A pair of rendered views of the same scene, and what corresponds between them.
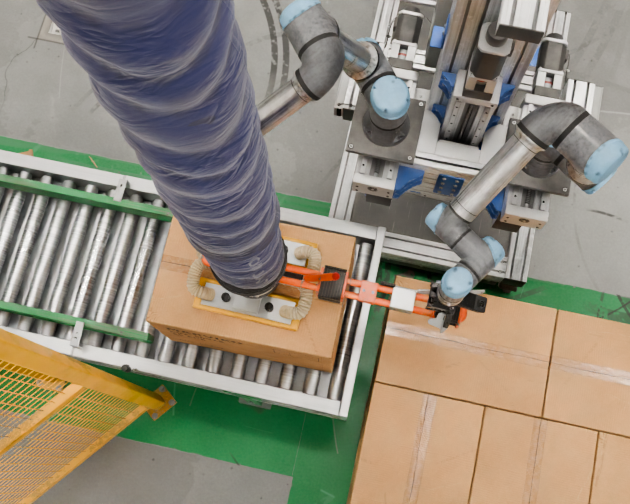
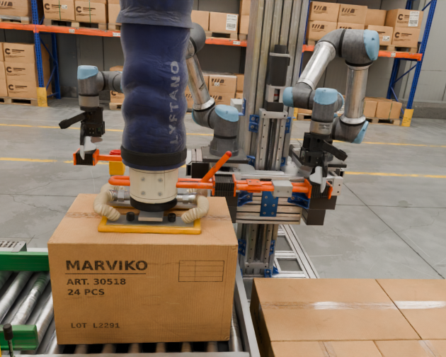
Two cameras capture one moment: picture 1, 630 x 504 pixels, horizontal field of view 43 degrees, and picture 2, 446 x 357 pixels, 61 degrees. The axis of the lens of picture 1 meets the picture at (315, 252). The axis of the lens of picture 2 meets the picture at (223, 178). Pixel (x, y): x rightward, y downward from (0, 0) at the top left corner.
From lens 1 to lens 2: 2.05 m
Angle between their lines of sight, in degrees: 57
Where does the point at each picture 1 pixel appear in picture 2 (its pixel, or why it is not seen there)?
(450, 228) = (302, 88)
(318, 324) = (216, 229)
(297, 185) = not seen: hidden behind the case
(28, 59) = not seen: outside the picture
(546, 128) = (331, 35)
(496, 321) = (340, 290)
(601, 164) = (372, 33)
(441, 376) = (324, 327)
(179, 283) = (83, 222)
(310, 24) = not seen: hidden behind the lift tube
